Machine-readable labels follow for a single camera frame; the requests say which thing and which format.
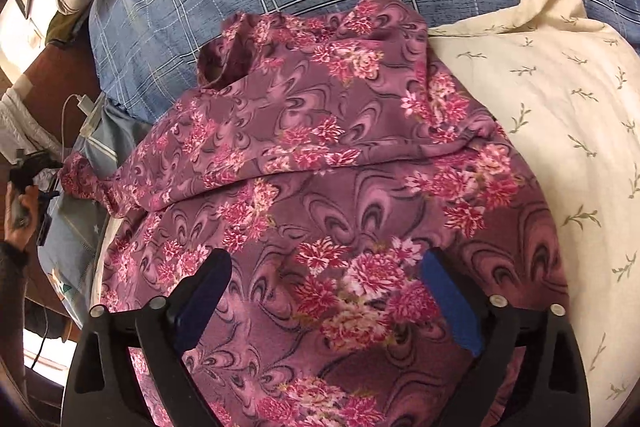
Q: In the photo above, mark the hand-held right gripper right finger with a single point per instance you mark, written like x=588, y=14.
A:
x=450, y=302

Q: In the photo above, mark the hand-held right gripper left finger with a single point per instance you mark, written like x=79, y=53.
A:
x=202, y=294

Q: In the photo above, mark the purple pink floral garment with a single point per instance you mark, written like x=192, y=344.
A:
x=325, y=187

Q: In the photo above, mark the person's left forearm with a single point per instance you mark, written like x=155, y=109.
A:
x=11, y=264

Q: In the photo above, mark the person's left hand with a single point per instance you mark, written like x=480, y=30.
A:
x=17, y=219

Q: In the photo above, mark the white plastic bag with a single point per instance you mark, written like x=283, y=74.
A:
x=25, y=127

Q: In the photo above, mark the light blue star-print cloth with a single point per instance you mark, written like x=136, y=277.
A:
x=80, y=217

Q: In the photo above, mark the white charger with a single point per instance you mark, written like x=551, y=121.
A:
x=86, y=108

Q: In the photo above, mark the cream leaf-print pillow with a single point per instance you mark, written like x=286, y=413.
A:
x=565, y=122

